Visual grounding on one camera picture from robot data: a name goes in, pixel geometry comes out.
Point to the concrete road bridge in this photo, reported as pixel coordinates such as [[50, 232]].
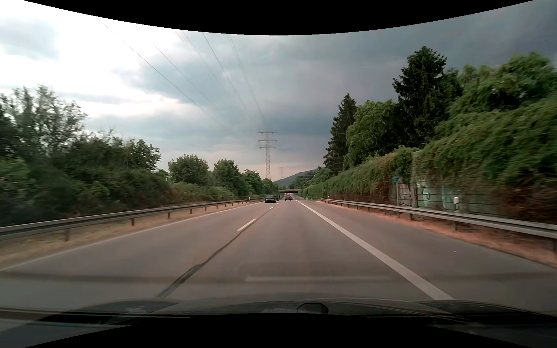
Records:
[[288, 191]]

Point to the lattice power pylon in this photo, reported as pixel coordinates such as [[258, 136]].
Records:
[[267, 153]]

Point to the dark car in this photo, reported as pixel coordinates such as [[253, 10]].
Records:
[[270, 198]]

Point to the grey asphalt road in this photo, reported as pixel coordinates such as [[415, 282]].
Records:
[[288, 241]]

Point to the green road sign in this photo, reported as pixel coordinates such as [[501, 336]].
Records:
[[396, 186]]

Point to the car's own bonnet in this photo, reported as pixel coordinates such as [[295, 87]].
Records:
[[278, 309]]

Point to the road markings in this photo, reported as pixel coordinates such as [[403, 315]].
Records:
[[385, 260]]

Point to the row of trees and bushes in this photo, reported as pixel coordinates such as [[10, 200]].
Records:
[[65, 179]]

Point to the white marker post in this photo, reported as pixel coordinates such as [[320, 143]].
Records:
[[456, 202]]

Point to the grey metal guard rail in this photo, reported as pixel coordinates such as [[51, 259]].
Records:
[[94, 218], [472, 220]]

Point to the overgrown noise barrier wall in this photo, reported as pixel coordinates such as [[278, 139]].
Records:
[[501, 159]]

